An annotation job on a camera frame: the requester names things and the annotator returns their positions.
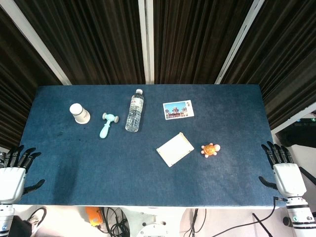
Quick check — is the dark pleated curtain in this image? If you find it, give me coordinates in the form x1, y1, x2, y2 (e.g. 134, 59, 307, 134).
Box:
0, 0, 316, 150

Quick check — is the clear plastic water bottle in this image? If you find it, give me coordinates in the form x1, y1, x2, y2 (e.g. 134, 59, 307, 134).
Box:
125, 89, 145, 133

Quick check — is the blue tablecloth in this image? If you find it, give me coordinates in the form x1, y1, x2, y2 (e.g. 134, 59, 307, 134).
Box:
15, 84, 281, 210

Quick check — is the orange turtle toy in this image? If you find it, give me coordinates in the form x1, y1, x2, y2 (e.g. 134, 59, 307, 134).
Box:
200, 143, 222, 158

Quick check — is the white paper cup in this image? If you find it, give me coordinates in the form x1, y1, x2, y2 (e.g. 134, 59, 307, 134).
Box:
69, 103, 91, 124

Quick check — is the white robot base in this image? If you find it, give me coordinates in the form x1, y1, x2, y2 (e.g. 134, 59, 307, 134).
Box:
120, 206, 193, 237

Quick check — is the light blue toy hammer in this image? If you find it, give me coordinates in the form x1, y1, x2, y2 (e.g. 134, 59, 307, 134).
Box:
99, 112, 120, 139

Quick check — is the white plastic tray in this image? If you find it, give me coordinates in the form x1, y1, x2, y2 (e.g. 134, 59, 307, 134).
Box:
156, 131, 195, 168

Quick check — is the picture postcard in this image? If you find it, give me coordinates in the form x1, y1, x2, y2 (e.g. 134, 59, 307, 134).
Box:
162, 99, 195, 120

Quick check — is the black cable bundle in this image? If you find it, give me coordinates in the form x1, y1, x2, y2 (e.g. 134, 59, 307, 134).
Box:
97, 207, 131, 237

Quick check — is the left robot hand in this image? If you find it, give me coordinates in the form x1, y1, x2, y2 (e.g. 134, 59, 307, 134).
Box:
0, 145, 45, 202

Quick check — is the orange handheld controller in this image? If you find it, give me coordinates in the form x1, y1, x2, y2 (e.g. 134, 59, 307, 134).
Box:
85, 206, 103, 227

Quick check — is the white frame post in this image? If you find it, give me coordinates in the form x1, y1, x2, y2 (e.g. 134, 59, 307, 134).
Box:
271, 102, 316, 135
138, 0, 155, 84
214, 0, 263, 85
0, 0, 72, 86

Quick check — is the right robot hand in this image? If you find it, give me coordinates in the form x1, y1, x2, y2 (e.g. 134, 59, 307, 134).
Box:
258, 141, 308, 198

